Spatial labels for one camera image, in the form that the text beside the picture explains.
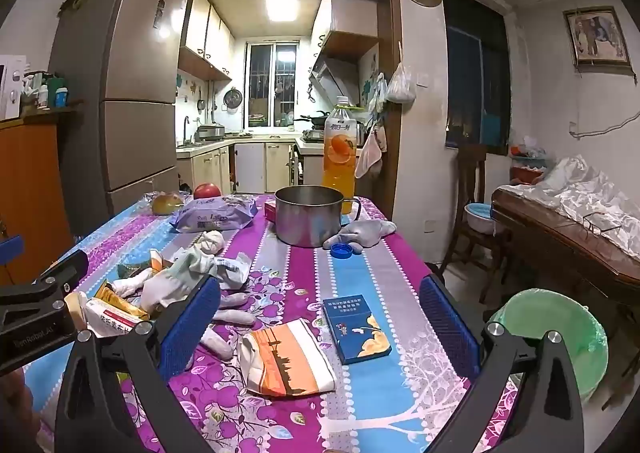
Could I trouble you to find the eyeglasses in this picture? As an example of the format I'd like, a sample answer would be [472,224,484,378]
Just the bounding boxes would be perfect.
[582,213,626,235]

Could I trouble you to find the orange white tissue pack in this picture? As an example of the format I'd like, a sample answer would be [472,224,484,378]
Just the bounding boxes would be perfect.
[239,319,337,399]

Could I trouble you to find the purple floral striped tablecloth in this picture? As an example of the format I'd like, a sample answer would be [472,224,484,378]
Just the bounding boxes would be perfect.
[22,193,521,453]

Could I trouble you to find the person's left forearm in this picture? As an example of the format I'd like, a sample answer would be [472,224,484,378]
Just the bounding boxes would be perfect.
[0,369,36,453]

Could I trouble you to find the white plastic sheet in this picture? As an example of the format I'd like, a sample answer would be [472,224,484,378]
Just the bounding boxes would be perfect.
[500,154,640,259]

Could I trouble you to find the blue plastic basin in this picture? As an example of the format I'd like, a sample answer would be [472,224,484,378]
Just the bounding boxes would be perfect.
[464,203,496,235]

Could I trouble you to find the cream base kitchen cabinets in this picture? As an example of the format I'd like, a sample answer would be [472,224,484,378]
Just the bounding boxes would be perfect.
[176,142,301,194]

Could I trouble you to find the yellow fruit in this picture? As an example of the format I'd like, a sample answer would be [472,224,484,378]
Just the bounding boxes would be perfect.
[151,192,187,216]

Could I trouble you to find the small orange white carton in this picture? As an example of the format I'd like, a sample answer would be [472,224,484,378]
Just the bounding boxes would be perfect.
[150,250,176,274]

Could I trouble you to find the kitchen window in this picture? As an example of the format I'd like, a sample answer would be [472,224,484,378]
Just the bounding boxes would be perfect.
[244,40,300,128]

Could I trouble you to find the green lined trash bin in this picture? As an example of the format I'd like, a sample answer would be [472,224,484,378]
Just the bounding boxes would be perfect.
[487,288,609,404]

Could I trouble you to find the metal pot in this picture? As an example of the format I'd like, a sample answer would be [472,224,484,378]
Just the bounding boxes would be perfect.
[274,185,362,249]

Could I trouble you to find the orange juice bottle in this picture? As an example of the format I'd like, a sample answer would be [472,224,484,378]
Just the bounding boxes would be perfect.
[321,96,359,214]

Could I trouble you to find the dark window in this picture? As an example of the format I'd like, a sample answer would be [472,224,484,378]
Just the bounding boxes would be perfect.
[442,0,513,156]

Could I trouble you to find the cream wall kitchen cabinets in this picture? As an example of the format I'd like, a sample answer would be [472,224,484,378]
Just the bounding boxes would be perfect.
[178,0,236,81]

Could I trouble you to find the crumpled white tissue ball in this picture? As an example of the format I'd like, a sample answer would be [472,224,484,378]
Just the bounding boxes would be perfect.
[192,230,226,254]

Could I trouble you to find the dark wooden table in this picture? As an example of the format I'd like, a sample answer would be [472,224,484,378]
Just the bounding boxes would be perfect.
[491,185,640,314]

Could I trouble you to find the red plastic basin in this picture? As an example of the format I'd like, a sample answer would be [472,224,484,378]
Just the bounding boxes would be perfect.
[510,165,546,186]

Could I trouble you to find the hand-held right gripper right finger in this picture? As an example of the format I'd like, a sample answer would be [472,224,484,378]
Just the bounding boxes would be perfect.
[419,274,586,453]

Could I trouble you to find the framed wall picture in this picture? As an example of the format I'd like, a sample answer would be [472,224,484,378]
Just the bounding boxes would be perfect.
[563,7,632,68]

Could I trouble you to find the blue cigarette box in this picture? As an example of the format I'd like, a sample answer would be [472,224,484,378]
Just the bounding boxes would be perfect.
[322,295,392,365]

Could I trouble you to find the purple wet wipes pack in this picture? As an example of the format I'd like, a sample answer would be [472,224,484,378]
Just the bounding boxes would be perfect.
[169,196,258,234]

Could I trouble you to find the hanging teal plastic bag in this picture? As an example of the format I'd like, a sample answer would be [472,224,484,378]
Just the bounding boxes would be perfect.
[370,73,388,114]

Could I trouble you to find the orange wooden cabinet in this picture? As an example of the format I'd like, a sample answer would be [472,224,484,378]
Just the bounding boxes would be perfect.
[0,103,83,284]

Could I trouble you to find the grey glove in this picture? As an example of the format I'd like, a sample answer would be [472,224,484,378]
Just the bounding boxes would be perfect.
[322,219,397,254]

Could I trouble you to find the white glove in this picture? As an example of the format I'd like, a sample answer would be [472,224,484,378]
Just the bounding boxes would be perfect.
[139,247,257,361]
[111,267,156,298]

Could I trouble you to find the hanging clear plastic bag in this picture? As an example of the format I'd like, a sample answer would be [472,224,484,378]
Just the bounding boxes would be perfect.
[386,62,417,104]

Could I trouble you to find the wooden chair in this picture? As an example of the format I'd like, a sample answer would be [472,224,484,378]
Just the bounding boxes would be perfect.
[440,143,503,304]

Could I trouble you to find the metal range hood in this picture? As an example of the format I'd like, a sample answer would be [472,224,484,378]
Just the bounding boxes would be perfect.
[308,57,361,98]

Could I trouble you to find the square ceiling light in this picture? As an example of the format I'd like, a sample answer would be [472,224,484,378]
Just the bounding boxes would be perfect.
[265,0,300,24]

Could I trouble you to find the white plastic wrapper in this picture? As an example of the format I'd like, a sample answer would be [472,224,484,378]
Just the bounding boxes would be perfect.
[215,253,251,290]

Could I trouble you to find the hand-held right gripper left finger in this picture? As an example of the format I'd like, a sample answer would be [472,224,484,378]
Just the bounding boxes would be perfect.
[54,274,222,453]

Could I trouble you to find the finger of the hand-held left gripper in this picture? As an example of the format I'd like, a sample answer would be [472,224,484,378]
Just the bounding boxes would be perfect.
[0,249,90,319]
[0,235,26,279]

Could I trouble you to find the hanging pink cloth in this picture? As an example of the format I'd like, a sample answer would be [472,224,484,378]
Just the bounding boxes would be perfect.
[355,125,388,178]

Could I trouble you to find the black wok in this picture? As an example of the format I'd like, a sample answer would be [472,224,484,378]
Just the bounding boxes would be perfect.
[294,112,331,128]

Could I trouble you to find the white wall cable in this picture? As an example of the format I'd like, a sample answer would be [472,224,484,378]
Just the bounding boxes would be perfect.
[569,110,640,140]

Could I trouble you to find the green snack wrapper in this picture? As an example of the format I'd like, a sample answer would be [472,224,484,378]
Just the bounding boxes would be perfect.
[117,260,151,279]

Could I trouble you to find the white microwave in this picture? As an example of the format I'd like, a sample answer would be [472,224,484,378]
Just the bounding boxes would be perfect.
[0,55,27,121]

